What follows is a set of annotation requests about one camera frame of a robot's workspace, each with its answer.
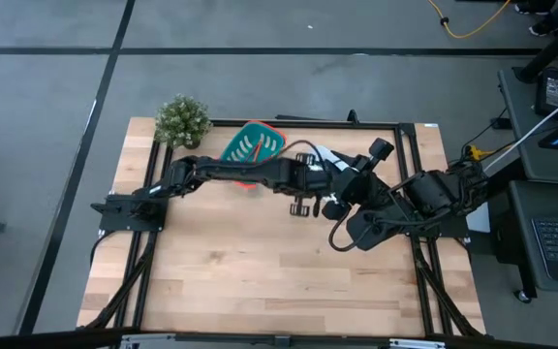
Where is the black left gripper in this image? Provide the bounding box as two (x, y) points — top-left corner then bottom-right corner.
(286, 151), (327, 218)

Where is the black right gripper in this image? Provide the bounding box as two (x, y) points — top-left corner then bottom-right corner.
(329, 148), (396, 209)

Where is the green basket with red rim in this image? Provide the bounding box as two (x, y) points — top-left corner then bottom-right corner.
(219, 119), (288, 191)

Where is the yellow power plug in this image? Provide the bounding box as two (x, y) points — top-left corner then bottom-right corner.
(465, 143), (486, 162)

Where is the green potted plant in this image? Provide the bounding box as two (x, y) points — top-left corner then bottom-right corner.
(153, 93), (214, 150)

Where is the black side desk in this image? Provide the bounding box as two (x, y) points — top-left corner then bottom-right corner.
(495, 62), (558, 295)

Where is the black stand leg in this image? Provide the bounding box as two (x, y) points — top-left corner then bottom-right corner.
(515, 0), (558, 84)

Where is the person's shoe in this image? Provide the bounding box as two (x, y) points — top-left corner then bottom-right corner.
(528, 18), (558, 38)
(513, 0), (558, 16)

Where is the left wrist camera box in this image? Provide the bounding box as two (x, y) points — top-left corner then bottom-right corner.
(321, 167), (356, 203)

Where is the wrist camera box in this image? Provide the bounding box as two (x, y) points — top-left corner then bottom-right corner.
(321, 167), (356, 203)
(367, 137), (396, 162)

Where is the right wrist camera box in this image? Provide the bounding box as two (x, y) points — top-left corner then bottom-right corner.
(367, 137), (396, 162)

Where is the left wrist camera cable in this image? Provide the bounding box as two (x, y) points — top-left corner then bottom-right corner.
(278, 139), (329, 169)

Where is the black aluminium table frame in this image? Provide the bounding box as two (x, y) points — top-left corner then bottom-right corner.
(77, 117), (487, 339)

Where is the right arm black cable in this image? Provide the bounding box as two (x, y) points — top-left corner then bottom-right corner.
(327, 207), (375, 254)

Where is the yellow extension cable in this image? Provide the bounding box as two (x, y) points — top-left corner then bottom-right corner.
(425, 0), (513, 41)

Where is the white cable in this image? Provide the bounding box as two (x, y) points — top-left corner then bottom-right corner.
(481, 84), (558, 175)

